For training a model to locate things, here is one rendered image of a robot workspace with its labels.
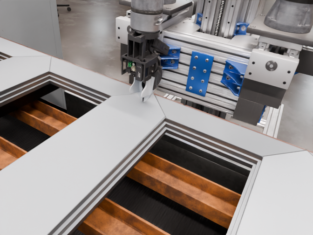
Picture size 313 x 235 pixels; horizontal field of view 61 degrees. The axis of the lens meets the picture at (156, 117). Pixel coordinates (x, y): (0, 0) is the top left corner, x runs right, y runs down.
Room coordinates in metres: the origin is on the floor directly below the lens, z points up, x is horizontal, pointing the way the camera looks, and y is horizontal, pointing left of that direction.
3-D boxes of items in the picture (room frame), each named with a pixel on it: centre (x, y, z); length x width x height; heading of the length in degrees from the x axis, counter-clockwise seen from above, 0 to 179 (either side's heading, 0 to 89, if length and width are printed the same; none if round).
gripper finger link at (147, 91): (0.64, 0.04, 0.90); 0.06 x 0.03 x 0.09; 154
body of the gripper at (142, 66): (0.64, 0.05, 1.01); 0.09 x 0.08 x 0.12; 154
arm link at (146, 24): (0.65, 0.05, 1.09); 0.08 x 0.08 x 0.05
